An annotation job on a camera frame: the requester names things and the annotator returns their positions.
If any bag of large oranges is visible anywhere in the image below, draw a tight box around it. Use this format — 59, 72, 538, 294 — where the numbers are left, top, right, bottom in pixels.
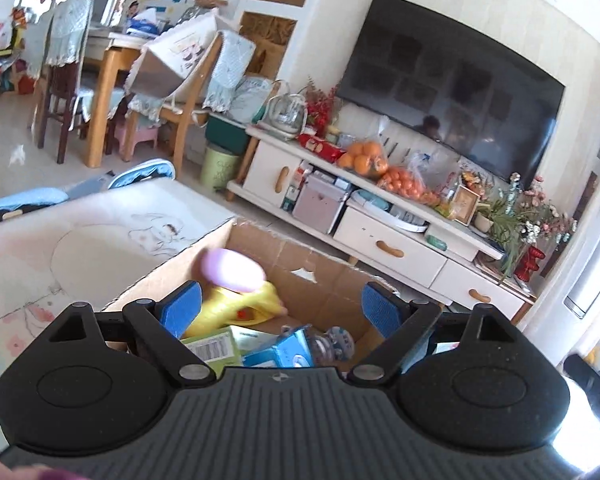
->
337, 140, 389, 179

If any cream television cabinet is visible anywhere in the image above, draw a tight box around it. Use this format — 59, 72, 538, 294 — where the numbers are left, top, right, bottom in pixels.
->
226, 125, 539, 322

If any mauve rounded block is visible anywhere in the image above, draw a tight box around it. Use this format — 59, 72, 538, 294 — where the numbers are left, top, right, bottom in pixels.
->
192, 247, 267, 295

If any red vase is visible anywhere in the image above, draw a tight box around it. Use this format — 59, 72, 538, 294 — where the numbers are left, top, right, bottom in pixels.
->
514, 245, 547, 282

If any green white barcode box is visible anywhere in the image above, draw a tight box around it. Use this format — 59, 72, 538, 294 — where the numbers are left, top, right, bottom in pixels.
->
181, 326, 246, 377

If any yellow plastic toy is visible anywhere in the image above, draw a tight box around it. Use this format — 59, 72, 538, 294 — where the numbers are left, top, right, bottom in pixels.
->
182, 280, 289, 341

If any clear plastic bottle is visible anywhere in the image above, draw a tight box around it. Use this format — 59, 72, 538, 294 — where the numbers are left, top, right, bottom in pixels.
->
305, 326, 356, 368

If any wooden chair with lace cover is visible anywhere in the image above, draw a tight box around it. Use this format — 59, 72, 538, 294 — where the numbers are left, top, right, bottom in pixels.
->
125, 9, 257, 172

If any pink flower bouquet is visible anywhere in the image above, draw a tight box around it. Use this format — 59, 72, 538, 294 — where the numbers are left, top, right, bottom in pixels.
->
509, 172, 579, 242

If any grey storage box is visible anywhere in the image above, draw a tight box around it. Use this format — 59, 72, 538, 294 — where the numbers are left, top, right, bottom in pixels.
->
291, 172, 349, 234

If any person's left hand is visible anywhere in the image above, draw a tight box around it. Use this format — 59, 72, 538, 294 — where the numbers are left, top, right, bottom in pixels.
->
0, 452, 76, 480

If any glass kettle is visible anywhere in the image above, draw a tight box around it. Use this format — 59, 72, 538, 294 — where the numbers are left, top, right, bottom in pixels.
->
261, 92, 309, 142

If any white standing appliance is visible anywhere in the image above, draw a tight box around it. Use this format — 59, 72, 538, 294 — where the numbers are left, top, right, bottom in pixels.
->
564, 235, 600, 322

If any printed rabbit table mat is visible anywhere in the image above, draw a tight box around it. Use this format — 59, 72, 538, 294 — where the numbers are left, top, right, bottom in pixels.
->
0, 180, 237, 456

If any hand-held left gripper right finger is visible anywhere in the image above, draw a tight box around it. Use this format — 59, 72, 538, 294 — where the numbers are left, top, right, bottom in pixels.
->
352, 281, 523, 387

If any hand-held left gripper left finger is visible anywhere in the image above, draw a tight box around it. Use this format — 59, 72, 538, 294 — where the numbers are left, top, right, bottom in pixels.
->
47, 281, 214, 388

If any light green trash can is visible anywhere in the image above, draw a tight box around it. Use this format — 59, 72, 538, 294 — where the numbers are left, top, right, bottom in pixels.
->
199, 142, 242, 192

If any green white cardboard box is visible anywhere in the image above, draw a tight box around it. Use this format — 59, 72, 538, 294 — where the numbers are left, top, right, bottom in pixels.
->
100, 217, 451, 377

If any wooden dining table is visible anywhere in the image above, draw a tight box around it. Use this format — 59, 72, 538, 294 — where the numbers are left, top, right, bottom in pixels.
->
82, 27, 152, 169

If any red berry bouquet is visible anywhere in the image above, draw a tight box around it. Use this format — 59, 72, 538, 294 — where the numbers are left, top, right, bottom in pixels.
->
302, 77, 339, 137

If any bag of small tangerines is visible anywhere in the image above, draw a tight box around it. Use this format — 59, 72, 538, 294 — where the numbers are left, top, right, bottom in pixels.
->
377, 165, 442, 207

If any black flat television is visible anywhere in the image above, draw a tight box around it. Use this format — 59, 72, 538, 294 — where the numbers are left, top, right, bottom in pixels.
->
340, 0, 566, 192

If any green potted plant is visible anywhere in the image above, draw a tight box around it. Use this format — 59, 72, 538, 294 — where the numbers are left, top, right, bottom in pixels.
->
474, 195, 532, 277

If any dark green bin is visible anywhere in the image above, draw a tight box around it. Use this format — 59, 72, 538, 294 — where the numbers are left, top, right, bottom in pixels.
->
204, 112, 254, 157

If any gold photo frame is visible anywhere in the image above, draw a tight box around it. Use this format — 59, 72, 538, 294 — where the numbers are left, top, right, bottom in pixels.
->
452, 185, 482, 227

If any dark chair with lace cover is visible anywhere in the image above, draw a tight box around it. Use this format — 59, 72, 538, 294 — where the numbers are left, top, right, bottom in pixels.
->
36, 0, 97, 164

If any blue carton box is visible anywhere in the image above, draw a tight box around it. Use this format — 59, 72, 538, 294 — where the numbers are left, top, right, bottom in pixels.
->
242, 329, 316, 369

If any red flat box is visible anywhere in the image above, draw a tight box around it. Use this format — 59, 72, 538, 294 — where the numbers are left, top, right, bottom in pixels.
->
296, 132, 349, 162

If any pink stool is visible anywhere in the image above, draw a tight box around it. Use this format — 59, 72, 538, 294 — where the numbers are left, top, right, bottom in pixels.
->
111, 122, 162, 162

